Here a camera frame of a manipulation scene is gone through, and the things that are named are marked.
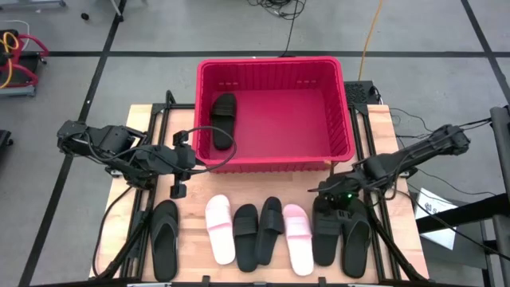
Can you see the black metal stand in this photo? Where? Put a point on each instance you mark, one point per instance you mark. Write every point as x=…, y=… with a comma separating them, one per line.
x=458, y=215

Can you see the black aluminium frame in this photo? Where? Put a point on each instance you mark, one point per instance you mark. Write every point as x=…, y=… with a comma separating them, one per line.
x=139, y=255
x=381, y=255

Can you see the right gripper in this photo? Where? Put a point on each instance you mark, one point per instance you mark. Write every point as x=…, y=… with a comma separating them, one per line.
x=350, y=185

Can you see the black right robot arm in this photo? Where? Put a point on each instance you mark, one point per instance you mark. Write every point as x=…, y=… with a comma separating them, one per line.
x=414, y=153

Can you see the black rubber slide sandal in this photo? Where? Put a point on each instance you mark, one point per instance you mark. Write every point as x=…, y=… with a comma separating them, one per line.
x=223, y=127
x=269, y=235
x=326, y=243
x=245, y=247

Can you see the white printed paper sheet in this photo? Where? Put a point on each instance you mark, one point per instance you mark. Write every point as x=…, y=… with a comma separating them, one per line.
x=438, y=197

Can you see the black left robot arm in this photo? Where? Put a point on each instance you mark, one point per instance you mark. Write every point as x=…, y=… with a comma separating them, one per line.
x=115, y=141

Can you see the black flip-flop sandal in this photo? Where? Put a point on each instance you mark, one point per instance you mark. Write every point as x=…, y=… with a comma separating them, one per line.
x=164, y=247
x=355, y=251

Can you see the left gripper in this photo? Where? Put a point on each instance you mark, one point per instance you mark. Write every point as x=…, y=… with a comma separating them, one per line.
x=177, y=159

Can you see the black table clamp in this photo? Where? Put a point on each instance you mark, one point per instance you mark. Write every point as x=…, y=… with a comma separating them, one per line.
x=322, y=281
x=206, y=280

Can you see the red metal cart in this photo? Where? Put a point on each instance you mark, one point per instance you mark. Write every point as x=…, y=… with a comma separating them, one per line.
x=28, y=60

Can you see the pink slide sandal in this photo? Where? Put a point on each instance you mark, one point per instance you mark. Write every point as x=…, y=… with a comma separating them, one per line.
x=299, y=247
x=220, y=239

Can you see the black vented box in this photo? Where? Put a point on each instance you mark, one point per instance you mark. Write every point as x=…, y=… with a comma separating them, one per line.
x=358, y=93

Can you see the red plastic bin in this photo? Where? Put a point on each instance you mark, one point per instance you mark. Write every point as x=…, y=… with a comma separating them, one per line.
x=287, y=127

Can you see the grey metal base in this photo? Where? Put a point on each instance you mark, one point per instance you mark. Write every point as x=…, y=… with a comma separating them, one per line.
x=32, y=3

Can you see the black table edge bar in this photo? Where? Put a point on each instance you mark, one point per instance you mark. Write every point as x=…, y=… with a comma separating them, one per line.
x=231, y=285

